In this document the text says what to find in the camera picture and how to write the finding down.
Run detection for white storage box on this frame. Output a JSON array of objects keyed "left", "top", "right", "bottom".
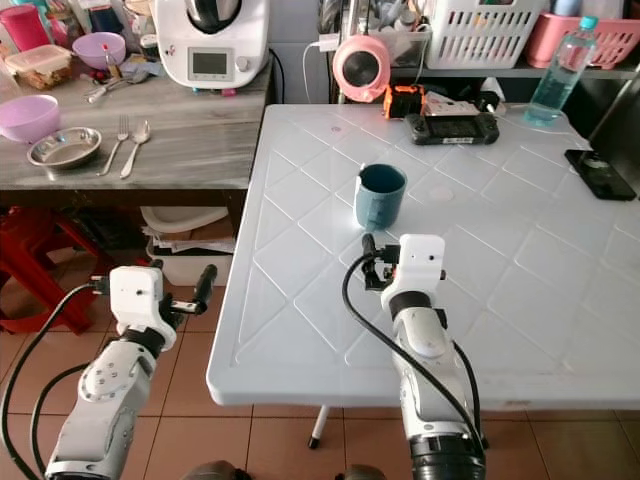
[{"left": 146, "top": 240, "right": 223, "bottom": 287}]

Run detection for blue ceramic mug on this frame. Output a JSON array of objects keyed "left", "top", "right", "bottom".
[{"left": 353, "top": 162, "right": 409, "bottom": 233}]

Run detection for white shallow bowl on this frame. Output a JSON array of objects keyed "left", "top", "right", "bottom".
[{"left": 139, "top": 205, "right": 230, "bottom": 237}]

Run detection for white plastic table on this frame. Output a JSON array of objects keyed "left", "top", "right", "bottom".
[{"left": 206, "top": 103, "right": 640, "bottom": 451}]

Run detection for red plastic stool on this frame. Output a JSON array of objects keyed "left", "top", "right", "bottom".
[{"left": 0, "top": 207, "right": 108, "bottom": 337}]

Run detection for black handheld controller device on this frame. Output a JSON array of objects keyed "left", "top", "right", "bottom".
[{"left": 405, "top": 109, "right": 502, "bottom": 148}]

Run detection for orange and black device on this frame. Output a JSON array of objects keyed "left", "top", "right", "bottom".
[{"left": 383, "top": 83, "right": 428, "bottom": 122}]

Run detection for grey stone-look counter table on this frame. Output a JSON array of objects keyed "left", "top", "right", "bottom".
[{"left": 0, "top": 62, "right": 273, "bottom": 271}]

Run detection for metal spoon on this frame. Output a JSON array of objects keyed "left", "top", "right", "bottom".
[{"left": 119, "top": 119, "right": 153, "bottom": 181}]

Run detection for metal fork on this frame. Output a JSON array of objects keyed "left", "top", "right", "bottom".
[{"left": 97, "top": 114, "right": 130, "bottom": 178}]

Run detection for dark robot left leg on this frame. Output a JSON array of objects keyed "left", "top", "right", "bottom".
[{"left": 187, "top": 459, "right": 242, "bottom": 480}]

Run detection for pink round appliance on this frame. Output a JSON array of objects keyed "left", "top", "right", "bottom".
[{"left": 332, "top": 34, "right": 393, "bottom": 105}]

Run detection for stainless steel dish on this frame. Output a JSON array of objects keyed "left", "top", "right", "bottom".
[{"left": 27, "top": 125, "right": 104, "bottom": 170}]

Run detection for white kitchen cooking machine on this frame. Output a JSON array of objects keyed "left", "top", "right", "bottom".
[{"left": 154, "top": 0, "right": 272, "bottom": 94}]

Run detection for black smartphone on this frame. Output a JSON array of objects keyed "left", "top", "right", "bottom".
[{"left": 563, "top": 148, "right": 638, "bottom": 202}]

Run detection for large purple plastic bowl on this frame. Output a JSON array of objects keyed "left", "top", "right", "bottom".
[{"left": 0, "top": 94, "right": 62, "bottom": 145}]

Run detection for white plastic basket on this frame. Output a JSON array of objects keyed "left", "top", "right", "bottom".
[{"left": 422, "top": 0, "right": 552, "bottom": 72}]

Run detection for clear plastic water bottle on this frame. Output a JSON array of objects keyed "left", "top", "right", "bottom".
[{"left": 522, "top": 14, "right": 600, "bottom": 129}]

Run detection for small purple plastic bowl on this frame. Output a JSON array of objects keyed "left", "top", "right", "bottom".
[{"left": 71, "top": 31, "right": 128, "bottom": 72}]

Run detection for clear lidded food container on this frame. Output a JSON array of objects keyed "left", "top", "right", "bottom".
[{"left": 4, "top": 44, "right": 74, "bottom": 92}]

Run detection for pink plastic jug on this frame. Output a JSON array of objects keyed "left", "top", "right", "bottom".
[{"left": 0, "top": 3, "right": 54, "bottom": 54}]

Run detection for pink plastic basket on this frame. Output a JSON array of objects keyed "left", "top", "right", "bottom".
[{"left": 524, "top": 11, "right": 640, "bottom": 70}]

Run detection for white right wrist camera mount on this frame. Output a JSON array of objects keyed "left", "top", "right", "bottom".
[{"left": 379, "top": 233, "right": 448, "bottom": 303}]

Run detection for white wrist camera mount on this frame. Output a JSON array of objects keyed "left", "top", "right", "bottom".
[
  {"left": 107, "top": 264, "right": 178, "bottom": 343},
  {"left": 379, "top": 233, "right": 448, "bottom": 303}
]

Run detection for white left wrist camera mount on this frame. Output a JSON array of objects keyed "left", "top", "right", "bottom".
[{"left": 107, "top": 264, "right": 178, "bottom": 343}]

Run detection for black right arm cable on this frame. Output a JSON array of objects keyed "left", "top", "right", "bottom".
[{"left": 341, "top": 250, "right": 489, "bottom": 446}]

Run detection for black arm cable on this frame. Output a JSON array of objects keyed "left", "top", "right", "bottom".
[
  {"left": 1, "top": 282, "right": 99, "bottom": 480},
  {"left": 341, "top": 250, "right": 489, "bottom": 446}
]

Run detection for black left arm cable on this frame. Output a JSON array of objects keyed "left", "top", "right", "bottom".
[{"left": 1, "top": 282, "right": 99, "bottom": 480}]

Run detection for white charger cable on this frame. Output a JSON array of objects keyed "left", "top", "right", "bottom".
[{"left": 300, "top": 32, "right": 343, "bottom": 107}]

